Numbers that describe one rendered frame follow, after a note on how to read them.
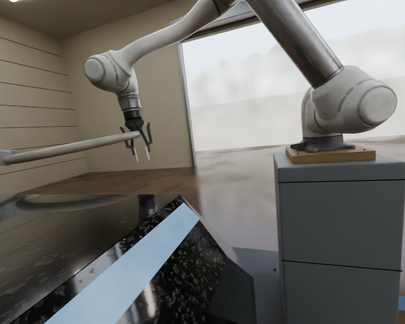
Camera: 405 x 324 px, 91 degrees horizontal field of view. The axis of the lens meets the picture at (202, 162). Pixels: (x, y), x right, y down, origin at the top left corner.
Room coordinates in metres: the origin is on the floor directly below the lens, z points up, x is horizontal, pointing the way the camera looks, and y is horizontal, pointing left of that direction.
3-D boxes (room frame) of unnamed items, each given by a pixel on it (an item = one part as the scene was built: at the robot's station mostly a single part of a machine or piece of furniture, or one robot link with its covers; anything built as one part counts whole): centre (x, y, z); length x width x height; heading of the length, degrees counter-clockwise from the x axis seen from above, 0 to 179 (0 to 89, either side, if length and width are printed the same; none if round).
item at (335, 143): (0.88, -0.52, 0.86); 0.22 x 0.18 x 0.06; 83
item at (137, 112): (0.92, 0.29, 1.05); 0.08 x 0.07 x 0.09; 109
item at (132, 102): (0.92, 0.29, 1.12); 0.09 x 0.09 x 0.06
